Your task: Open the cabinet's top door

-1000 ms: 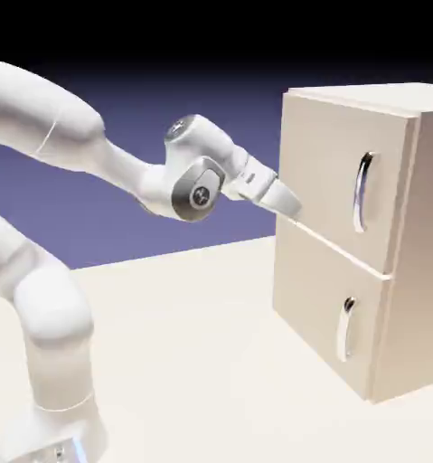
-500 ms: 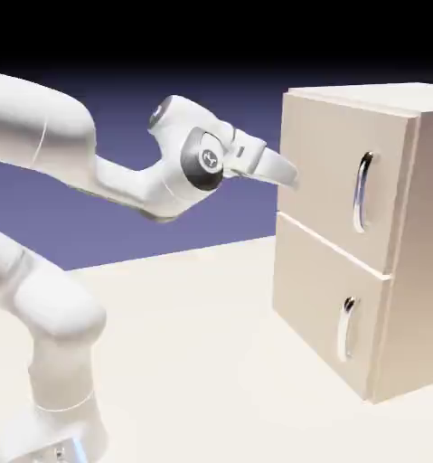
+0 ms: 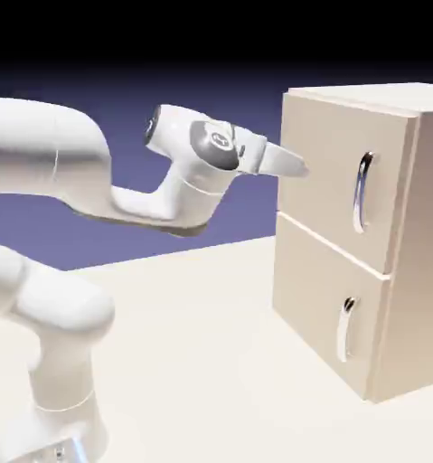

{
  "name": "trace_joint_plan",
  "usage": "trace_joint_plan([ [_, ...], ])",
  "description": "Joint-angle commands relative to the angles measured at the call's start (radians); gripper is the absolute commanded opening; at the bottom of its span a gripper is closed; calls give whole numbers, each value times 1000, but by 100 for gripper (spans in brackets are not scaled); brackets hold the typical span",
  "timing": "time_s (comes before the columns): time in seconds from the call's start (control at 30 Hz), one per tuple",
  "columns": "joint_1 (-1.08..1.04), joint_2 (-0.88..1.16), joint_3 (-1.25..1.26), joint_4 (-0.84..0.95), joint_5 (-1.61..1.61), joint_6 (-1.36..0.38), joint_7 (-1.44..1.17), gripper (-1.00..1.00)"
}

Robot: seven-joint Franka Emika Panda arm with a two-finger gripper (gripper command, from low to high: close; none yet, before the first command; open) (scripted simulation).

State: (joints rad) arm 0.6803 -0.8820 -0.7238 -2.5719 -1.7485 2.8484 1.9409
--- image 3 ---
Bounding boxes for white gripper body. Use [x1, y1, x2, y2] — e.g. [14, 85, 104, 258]
[259, 141, 310, 179]

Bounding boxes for large beige cabinet door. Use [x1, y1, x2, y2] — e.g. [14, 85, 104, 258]
[278, 92, 419, 275]

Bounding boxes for small beige cabinet door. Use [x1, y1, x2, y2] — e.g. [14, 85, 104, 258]
[272, 212, 391, 402]

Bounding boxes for beige wooden cabinet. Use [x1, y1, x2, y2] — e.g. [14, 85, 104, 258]
[272, 82, 433, 405]

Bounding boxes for long curved silver handle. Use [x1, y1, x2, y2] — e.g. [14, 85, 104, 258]
[352, 150, 376, 234]

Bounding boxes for short curved silver handle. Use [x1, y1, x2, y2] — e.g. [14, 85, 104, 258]
[335, 297, 358, 364]

